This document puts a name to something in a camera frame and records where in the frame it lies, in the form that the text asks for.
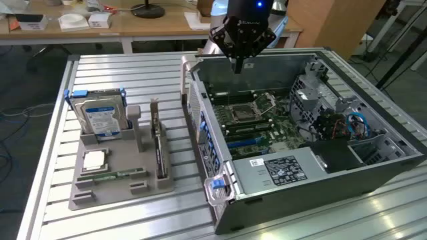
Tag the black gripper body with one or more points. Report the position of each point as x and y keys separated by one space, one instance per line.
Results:
x=248 y=15

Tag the black graphics card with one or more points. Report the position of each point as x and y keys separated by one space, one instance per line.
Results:
x=160 y=155

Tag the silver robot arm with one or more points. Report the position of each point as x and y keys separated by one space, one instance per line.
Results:
x=211 y=48

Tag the flat white paper box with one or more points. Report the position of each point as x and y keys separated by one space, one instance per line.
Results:
x=196 y=22

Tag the brown cardboard box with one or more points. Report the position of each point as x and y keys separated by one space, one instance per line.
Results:
x=204 y=7

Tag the wooden desk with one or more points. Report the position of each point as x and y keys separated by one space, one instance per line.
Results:
x=150 y=25

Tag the black round lamp base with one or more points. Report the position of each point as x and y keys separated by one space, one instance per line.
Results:
x=147 y=11

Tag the thin metal locking lever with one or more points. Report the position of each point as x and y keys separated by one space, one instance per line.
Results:
x=228 y=98

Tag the metal socket cover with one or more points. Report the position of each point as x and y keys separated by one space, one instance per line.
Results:
x=264 y=102

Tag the tall metal disk bay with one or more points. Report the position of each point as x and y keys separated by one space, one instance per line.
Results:
x=310 y=100

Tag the small white cabinet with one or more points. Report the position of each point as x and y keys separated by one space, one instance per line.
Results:
x=363 y=45

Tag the wooden cabinet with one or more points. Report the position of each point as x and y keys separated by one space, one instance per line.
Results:
x=367 y=37

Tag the CPU socket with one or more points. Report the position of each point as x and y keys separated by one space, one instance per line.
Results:
x=242 y=112

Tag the blue card retainer clips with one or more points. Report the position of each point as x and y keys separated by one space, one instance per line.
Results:
x=202 y=122

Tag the plain white box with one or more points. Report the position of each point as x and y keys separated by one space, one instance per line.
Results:
x=99 y=21

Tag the green motherboard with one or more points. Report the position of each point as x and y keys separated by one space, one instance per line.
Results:
x=283 y=132

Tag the black tripod stand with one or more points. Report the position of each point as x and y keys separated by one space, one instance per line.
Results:
x=387 y=80

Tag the blue expansion slot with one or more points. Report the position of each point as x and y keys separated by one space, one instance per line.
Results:
x=244 y=142

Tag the white chipset heatsink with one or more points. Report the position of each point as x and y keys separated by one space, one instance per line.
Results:
x=282 y=147

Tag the white box with round hollow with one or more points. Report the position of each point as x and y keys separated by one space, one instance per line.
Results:
x=74 y=22

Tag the hard disk in blue caddy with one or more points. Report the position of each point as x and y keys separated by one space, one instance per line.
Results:
x=100 y=117

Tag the black plastic shroud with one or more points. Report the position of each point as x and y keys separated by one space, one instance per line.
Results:
x=334 y=155

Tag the black office chair base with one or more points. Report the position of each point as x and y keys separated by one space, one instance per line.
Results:
x=43 y=51

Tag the low metal disk bay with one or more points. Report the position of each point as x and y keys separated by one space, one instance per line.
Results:
x=380 y=147

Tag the white box with black lid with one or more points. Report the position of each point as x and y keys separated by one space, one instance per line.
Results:
x=31 y=22

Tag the grey power supply unit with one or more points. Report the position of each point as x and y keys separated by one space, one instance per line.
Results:
x=254 y=180

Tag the blue case release latch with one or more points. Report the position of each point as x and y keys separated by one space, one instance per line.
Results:
x=218 y=183

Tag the grey plastic parts rack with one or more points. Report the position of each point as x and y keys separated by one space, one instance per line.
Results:
x=134 y=175

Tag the silver CPU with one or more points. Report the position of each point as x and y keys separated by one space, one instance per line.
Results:
x=94 y=160

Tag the open black PC case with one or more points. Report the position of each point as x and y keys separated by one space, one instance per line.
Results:
x=300 y=207

